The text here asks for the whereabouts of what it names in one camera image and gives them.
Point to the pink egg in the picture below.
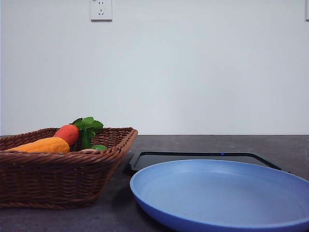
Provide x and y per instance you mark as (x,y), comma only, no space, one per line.
(87,150)

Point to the yellow toy corn cob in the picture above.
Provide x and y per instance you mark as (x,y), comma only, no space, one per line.
(49,145)

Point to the brown wicker basket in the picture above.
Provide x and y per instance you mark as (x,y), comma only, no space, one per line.
(74,179)

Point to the green toy chili pepper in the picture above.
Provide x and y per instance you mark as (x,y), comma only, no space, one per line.
(85,141)

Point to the white wall socket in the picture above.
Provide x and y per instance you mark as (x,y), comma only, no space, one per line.
(101,11)

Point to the blue plate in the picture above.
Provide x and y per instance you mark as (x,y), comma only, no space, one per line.
(223,196)

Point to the orange toy carrot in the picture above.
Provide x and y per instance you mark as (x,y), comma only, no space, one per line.
(85,127)

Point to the black flat tray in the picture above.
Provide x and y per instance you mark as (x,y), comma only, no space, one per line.
(148,160)

